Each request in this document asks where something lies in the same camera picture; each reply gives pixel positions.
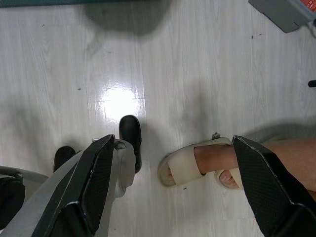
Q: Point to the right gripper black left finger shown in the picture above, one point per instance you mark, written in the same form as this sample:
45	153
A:
74	197

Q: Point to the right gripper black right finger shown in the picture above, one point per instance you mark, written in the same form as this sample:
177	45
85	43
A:
266	192

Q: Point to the beige slipper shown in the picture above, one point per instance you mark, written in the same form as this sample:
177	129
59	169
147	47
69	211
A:
182	160
235	179

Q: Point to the person bare foot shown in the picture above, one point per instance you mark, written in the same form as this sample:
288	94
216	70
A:
227	179
214	158

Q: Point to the robot black left foot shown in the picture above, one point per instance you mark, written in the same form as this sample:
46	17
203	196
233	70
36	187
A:
63	156

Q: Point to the robot black foot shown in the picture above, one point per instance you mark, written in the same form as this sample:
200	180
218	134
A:
63	156
129	130

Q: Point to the person bare leg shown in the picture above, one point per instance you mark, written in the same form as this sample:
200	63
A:
296	160

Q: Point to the robot left leg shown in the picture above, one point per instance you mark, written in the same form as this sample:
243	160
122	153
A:
10	197

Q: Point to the robot black right foot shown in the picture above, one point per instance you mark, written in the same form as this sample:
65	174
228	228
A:
129	130

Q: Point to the small black object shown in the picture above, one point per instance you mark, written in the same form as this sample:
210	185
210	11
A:
312	83

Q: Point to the grey box with red label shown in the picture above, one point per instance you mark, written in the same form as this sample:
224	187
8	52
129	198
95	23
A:
279	12

